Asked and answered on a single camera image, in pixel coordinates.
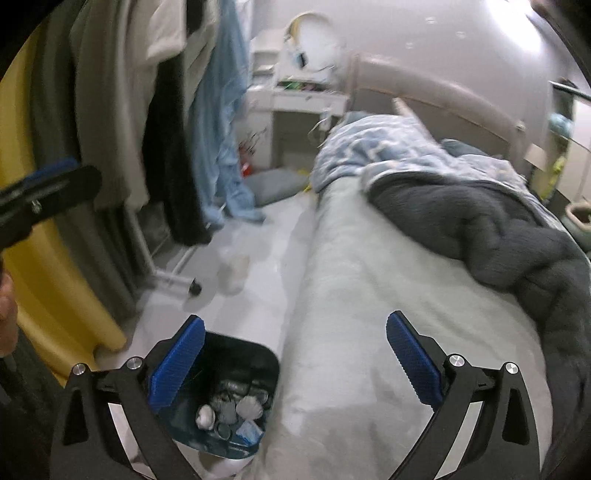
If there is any round vanity mirror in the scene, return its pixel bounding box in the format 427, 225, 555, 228
283, 11, 342, 73

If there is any light green bed sheet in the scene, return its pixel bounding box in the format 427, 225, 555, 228
245, 177, 553, 479

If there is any black hanging garment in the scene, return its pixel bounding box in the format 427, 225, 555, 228
141, 55, 211, 246

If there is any white clothes rack base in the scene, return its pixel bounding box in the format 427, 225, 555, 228
125, 205, 202, 297

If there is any grey upholstered headboard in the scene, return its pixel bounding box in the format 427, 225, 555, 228
346, 53, 528, 164

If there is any grey floor cushion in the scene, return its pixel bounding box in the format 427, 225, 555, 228
245, 168, 308, 207

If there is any grey hanging coat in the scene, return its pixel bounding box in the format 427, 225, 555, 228
31, 1, 221, 322

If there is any white wardrobe cabinet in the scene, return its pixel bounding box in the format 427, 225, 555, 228
526, 77, 590, 217

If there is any yellow hanging garment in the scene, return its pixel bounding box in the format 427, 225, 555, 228
1, 29, 126, 384

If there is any green plush pet bed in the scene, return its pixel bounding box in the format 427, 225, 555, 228
562, 201, 591, 253

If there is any blue patterned duvet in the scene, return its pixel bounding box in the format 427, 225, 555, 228
311, 112, 565, 231

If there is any white vanity desk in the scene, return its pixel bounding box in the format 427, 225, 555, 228
234, 78, 350, 176

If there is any person left hand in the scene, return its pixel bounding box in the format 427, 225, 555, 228
0, 272, 19, 357

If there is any white tissue ball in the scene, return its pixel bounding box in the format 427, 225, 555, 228
195, 404, 216, 431

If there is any teal pillow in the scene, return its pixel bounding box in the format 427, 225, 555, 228
440, 138, 487, 157

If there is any dark grey fleece blanket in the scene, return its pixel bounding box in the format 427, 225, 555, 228
367, 172, 590, 479

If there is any light blue hanging garment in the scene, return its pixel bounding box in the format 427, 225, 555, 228
189, 1, 264, 229

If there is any dark trash bin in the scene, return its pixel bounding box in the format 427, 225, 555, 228
158, 332, 280, 460

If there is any blue tissue packet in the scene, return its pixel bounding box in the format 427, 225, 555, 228
235, 420, 264, 447

